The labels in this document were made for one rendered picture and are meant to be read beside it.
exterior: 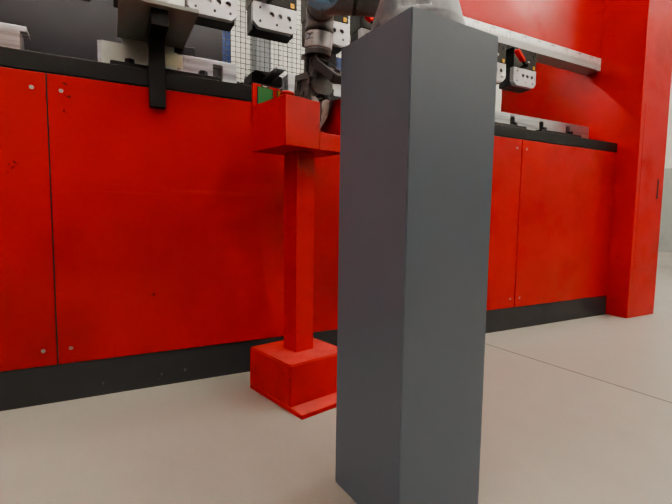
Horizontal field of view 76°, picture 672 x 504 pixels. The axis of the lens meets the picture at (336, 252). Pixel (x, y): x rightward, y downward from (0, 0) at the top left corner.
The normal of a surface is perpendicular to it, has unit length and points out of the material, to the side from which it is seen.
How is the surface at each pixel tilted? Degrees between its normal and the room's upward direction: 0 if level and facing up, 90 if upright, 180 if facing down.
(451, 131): 90
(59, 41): 90
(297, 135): 90
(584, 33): 90
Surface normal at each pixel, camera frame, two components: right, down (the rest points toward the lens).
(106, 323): 0.47, 0.08
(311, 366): 0.65, 0.07
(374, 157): -0.85, 0.04
